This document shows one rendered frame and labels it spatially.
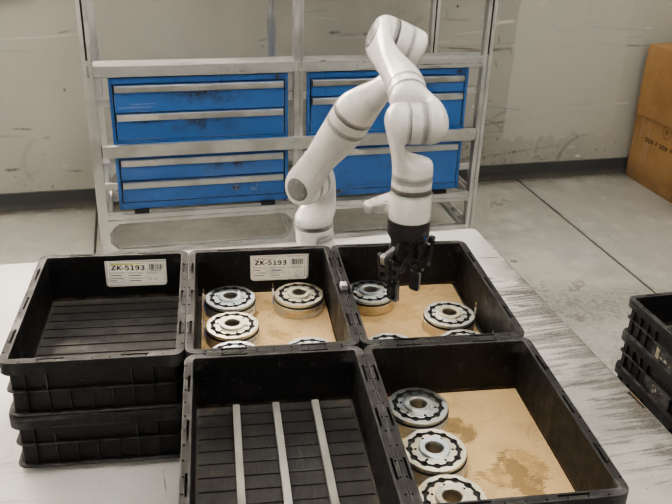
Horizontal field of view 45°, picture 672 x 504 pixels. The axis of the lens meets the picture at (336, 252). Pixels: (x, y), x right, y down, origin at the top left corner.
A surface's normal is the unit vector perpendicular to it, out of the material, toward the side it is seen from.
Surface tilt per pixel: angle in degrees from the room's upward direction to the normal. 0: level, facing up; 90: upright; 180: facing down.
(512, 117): 90
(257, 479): 0
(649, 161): 91
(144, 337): 0
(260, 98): 90
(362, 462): 0
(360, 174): 90
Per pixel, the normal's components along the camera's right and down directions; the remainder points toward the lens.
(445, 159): 0.24, 0.44
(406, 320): 0.03, -0.90
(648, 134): -0.97, 0.07
